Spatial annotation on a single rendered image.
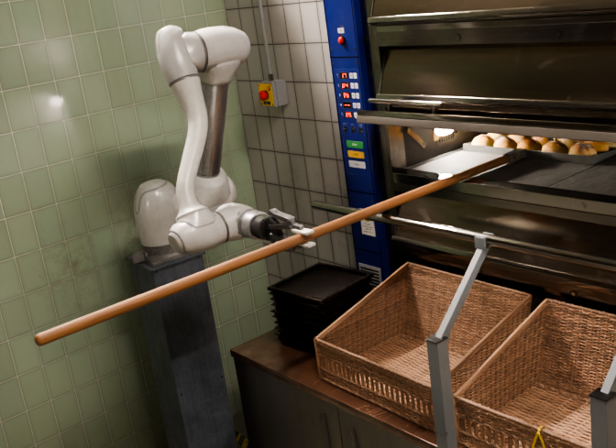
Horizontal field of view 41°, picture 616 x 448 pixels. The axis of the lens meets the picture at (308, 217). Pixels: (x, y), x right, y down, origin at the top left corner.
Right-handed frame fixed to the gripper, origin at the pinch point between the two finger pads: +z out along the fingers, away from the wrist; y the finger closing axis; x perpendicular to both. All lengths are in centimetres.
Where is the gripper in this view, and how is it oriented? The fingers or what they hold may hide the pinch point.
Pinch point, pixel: (303, 236)
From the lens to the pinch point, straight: 232.4
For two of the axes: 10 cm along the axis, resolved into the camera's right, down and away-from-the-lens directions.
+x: -7.6, 2.8, -5.8
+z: 6.3, 1.4, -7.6
